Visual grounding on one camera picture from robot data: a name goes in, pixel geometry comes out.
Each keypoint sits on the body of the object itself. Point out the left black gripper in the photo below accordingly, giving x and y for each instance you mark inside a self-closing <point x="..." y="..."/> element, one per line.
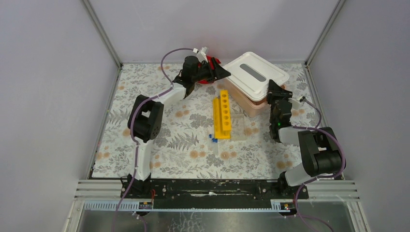
<point x="211" y="71"/>

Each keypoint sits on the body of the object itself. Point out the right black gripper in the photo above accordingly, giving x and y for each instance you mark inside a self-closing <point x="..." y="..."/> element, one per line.
<point x="274" y="92"/>

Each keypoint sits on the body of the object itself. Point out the white plastic box lid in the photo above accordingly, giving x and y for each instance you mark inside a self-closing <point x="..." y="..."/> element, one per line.
<point x="251" y="74"/>

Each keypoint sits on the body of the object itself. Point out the pink plastic storage box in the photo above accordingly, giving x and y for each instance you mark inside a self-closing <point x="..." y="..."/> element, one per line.
<point x="250" y="105"/>

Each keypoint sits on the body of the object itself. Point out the yellow test tube rack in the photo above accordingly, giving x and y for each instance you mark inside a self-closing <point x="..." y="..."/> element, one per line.
<point x="222" y="116"/>

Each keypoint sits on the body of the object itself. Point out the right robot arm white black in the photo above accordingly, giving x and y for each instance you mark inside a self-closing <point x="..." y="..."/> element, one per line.
<point x="320" y="151"/>

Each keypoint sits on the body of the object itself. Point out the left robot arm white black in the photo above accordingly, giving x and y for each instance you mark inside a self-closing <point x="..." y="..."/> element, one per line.
<point x="145" y="120"/>

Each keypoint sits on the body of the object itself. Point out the red cloth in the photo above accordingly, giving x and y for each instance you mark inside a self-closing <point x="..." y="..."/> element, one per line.
<point x="208" y="71"/>

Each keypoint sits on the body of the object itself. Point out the clear plastic container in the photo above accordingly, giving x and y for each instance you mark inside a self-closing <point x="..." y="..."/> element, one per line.
<point x="238" y="127"/>

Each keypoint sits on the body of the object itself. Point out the floral table mat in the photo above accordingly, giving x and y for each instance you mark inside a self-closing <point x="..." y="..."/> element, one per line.
<point x="181" y="148"/>

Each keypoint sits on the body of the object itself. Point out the clear tube blue cap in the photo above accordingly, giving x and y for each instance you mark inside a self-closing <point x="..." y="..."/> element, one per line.
<point x="209" y="142"/>
<point x="214" y="146"/>

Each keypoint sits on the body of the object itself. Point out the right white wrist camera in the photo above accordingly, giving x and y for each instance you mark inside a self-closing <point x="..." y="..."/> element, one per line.
<point x="297" y="103"/>

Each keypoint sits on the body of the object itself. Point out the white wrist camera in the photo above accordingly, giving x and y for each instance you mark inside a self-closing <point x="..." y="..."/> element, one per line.
<point x="201" y="54"/>
<point x="297" y="103"/>

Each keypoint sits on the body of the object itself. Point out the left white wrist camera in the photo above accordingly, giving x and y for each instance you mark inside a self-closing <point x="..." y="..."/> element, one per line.
<point x="201" y="54"/>

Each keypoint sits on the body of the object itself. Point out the white slotted cable duct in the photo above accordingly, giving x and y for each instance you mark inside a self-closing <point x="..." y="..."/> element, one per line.
<point x="145" y="206"/>

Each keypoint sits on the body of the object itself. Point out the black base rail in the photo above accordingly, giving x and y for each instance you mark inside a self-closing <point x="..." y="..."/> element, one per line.
<point x="189" y="192"/>

